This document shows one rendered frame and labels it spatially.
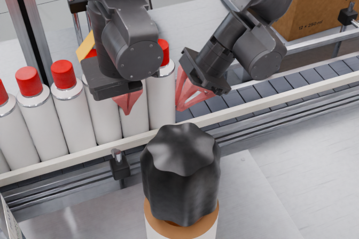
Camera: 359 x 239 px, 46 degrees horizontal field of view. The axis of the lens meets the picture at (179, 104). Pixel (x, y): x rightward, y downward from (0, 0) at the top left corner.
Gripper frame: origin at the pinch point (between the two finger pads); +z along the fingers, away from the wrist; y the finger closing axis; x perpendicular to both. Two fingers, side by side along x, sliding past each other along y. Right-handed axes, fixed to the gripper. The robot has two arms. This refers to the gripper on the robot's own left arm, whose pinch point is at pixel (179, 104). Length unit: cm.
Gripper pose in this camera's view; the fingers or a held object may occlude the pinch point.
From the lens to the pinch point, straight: 79.2
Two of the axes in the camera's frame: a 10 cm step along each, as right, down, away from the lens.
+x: 7.5, 2.2, 6.3
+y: 3.7, 6.6, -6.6
